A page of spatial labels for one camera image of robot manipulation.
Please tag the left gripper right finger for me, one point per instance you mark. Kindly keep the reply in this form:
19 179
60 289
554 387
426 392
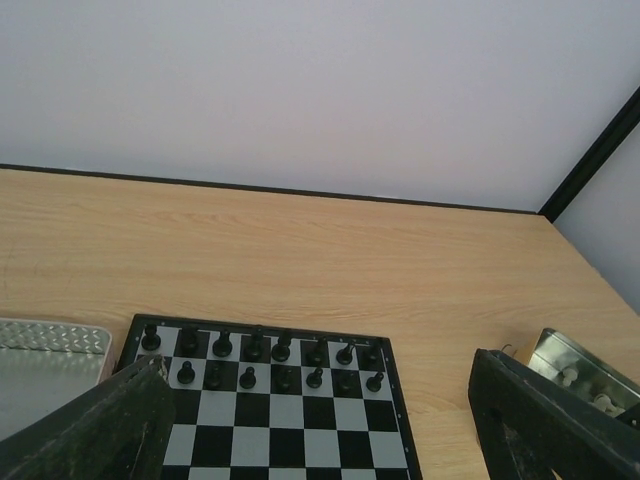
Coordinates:
530 428

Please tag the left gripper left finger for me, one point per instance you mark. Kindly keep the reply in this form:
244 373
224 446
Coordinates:
119 429

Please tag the black chess piece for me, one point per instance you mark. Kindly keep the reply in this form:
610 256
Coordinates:
345 355
253 350
316 354
222 346
150 341
189 341
281 350
371 356

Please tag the white piece in tin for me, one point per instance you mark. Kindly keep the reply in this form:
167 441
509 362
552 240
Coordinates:
568 376
603 403

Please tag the gold metal tin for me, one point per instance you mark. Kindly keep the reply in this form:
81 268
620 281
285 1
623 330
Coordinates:
552 351

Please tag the black pawn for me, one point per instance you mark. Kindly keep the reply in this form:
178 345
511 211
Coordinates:
186 374
283 379
247 379
344 381
213 377
374 383
314 379

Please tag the black and grey chessboard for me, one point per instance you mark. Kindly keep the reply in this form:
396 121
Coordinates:
232 433

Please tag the black aluminium frame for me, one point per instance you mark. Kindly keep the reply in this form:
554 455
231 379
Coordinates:
452 171

